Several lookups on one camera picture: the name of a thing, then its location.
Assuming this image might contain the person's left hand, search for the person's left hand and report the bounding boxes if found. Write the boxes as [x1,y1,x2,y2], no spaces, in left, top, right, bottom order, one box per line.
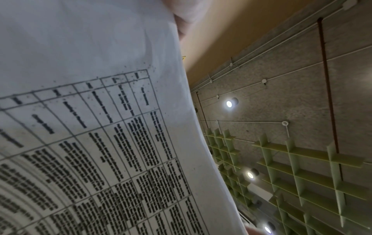
[161,0,212,42]

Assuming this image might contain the stack of printed paper sheets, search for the stack of printed paper sheets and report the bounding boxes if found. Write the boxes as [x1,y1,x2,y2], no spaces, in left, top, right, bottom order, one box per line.
[0,0,249,235]

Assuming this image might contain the white paper sheet with table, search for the white paper sheet with table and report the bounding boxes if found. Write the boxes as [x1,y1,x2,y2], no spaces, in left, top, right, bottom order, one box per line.
[0,0,249,235]

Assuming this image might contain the brown ceiling pipe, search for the brown ceiling pipe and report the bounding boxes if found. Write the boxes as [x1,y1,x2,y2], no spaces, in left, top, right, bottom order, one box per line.
[317,17,344,182]
[195,91,211,130]

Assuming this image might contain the green ceiling grid panel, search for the green ceiling grid panel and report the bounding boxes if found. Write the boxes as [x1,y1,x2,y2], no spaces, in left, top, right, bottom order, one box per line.
[251,133,372,235]
[203,128,258,213]

